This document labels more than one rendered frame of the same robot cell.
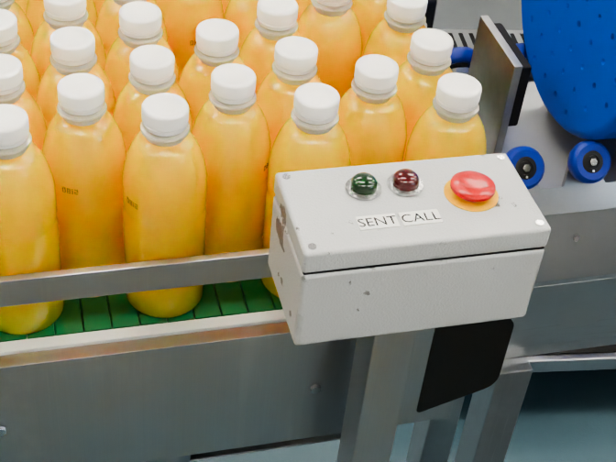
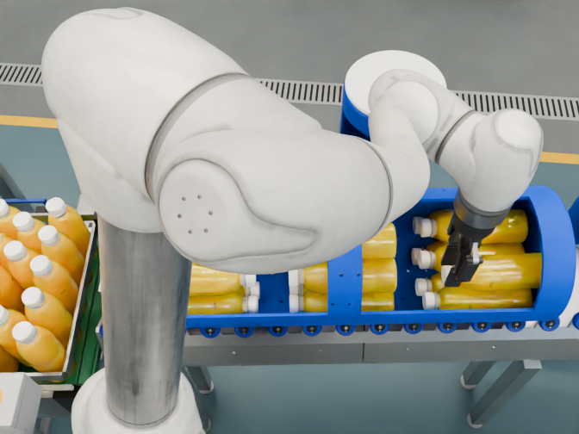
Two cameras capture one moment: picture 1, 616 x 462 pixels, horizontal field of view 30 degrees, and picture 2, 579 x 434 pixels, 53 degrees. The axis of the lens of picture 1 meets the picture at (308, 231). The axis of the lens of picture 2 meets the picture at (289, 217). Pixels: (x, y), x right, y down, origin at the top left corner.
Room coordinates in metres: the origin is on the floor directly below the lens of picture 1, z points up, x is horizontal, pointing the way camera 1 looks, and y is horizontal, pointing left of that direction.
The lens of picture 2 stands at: (0.59, -0.77, 2.17)
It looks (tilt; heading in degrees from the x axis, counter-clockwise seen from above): 56 degrees down; 19
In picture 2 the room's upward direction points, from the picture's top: 2 degrees counter-clockwise
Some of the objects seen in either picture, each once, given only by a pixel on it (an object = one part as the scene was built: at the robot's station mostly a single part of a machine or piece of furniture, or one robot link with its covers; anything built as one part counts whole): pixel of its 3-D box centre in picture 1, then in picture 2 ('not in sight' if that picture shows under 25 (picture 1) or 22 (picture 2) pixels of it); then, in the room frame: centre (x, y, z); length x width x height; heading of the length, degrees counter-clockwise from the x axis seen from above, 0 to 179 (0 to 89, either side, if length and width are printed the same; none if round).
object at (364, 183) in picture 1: (364, 183); not in sight; (0.71, -0.04, 1.11); 0.02 x 0.02 x 0.01
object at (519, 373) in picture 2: not in sight; (499, 393); (1.31, -1.20, 0.31); 0.06 x 0.06 x 0.63; 18
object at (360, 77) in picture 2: not in sight; (395, 85); (1.81, -0.67, 1.03); 0.28 x 0.28 x 0.01
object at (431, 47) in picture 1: (431, 47); (32, 297); (0.92, -0.09, 1.11); 0.04 x 0.04 x 0.02
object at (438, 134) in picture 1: (438, 187); (44, 351); (0.85, -0.12, 1.00); 0.07 x 0.07 x 0.20
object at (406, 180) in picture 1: (405, 179); not in sight; (0.72, -0.07, 1.11); 0.02 x 0.02 x 0.01
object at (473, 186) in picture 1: (472, 188); not in sight; (0.72, -0.13, 1.11); 0.04 x 0.04 x 0.01
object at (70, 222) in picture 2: not in sight; (71, 232); (1.14, -0.02, 1.00); 0.07 x 0.07 x 0.20
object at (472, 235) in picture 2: not in sight; (472, 224); (1.22, -0.89, 1.30); 0.08 x 0.07 x 0.09; 18
